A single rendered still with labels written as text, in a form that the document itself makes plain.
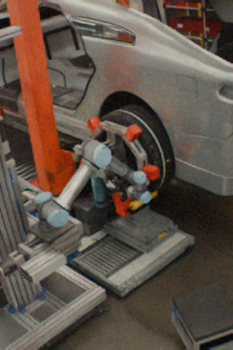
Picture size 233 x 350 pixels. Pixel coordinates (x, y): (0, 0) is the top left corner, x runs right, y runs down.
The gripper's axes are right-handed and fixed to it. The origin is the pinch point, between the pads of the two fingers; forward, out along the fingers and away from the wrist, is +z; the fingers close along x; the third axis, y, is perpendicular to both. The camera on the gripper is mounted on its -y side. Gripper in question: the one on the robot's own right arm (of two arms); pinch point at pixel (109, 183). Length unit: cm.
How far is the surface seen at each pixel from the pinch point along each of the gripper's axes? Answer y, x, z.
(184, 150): 16, -42, -30
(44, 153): 8, 9, 63
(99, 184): -15.0, -10.2, 25.0
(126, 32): 93, -49, 21
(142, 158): 12.4, -22.2, -9.9
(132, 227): -61, -29, 16
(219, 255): -83, -64, -47
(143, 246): -68, -22, -2
